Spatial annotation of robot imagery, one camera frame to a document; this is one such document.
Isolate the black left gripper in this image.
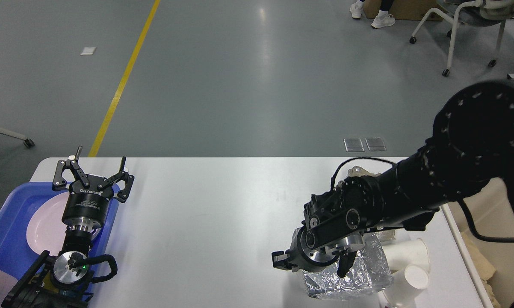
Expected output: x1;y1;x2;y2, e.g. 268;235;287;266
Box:
52;146;135;234

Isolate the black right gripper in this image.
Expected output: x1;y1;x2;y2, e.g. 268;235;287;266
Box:
272;229;365;278

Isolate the foil sheet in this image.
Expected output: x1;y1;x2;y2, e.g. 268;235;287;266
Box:
347;166;396;244
295;233;393;301

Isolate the pink plate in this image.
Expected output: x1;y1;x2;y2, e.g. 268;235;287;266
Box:
26;192;69;256

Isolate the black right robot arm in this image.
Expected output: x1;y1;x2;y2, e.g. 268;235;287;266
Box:
272;80;514;277

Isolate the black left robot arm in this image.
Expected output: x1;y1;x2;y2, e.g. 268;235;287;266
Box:
1;146;135;308

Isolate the white chair left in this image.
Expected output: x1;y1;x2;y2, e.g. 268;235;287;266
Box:
0;123;36;150

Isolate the upper white paper cup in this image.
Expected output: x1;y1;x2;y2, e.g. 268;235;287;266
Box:
382;238;431;273

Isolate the white paper cup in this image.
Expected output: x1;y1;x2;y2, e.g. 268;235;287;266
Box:
382;238;431;273
379;264;430;308

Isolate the lower white paper cup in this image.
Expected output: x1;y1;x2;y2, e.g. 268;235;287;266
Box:
379;264;430;308

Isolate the blue plastic tray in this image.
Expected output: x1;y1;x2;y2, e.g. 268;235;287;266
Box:
0;182;118;282

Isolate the beige plastic bin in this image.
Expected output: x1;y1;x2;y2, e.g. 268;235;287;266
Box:
447;178;514;308

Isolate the person with white sneakers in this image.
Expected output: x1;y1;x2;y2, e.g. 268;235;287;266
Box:
349;0;396;30

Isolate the cardboard box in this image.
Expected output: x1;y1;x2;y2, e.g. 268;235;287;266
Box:
363;0;443;21

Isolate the white chair background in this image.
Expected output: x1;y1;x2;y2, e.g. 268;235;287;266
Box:
409;0;514;77

